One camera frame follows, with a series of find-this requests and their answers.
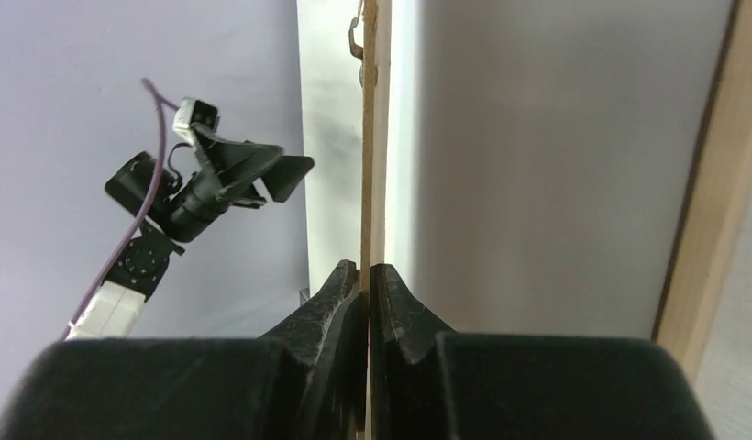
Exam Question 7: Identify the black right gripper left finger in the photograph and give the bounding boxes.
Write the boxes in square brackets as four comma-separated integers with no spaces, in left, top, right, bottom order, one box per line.
[0,260,364,439]

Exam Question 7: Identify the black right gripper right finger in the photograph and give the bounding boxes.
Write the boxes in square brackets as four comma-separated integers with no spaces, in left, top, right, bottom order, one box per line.
[370,264,713,439]

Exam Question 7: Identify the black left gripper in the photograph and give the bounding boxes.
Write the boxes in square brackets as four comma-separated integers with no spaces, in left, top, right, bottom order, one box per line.
[161,97,315,243]

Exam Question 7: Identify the brown frame backing board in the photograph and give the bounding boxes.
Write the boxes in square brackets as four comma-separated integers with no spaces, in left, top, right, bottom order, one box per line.
[358,1,380,439]

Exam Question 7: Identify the light wooden picture frame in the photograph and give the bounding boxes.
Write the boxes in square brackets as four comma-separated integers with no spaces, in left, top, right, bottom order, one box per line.
[370,0,752,384]

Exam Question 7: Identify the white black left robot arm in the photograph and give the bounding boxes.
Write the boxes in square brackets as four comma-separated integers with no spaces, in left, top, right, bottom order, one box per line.
[62,97,315,340]

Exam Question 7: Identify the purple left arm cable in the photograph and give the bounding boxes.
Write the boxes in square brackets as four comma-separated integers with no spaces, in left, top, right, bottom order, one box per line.
[57,77,182,341]

